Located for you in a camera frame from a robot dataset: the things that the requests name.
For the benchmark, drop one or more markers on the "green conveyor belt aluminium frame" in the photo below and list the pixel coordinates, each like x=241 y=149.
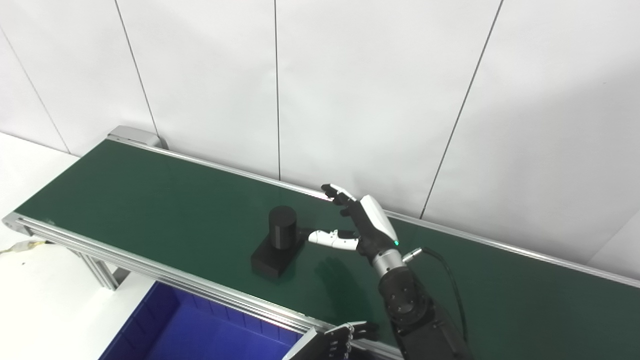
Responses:
x=165 y=210

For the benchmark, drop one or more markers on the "blue bin with white plates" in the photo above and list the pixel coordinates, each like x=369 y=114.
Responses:
x=200 y=335

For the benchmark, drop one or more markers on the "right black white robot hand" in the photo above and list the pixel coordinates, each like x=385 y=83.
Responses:
x=372 y=225

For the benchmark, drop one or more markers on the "black cylinder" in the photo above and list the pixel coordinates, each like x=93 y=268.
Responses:
x=280 y=240

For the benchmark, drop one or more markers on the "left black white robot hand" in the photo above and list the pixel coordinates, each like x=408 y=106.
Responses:
x=325 y=345

